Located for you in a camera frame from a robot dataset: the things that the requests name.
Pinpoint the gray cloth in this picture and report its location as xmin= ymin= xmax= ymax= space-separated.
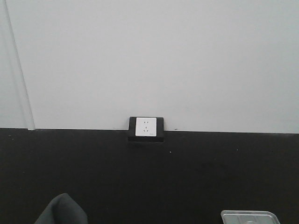
xmin=35 ymin=193 xmax=88 ymax=224

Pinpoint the metal tray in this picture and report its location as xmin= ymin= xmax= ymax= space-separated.
xmin=221 ymin=210 xmax=280 ymax=224

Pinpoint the black white power socket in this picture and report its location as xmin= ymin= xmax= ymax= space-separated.
xmin=128 ymin=117 xmax=164 ymax=142

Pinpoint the white wall conduit strip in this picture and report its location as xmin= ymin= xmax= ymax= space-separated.
xmin=0 ymin=0 xmax=36 ymax=130

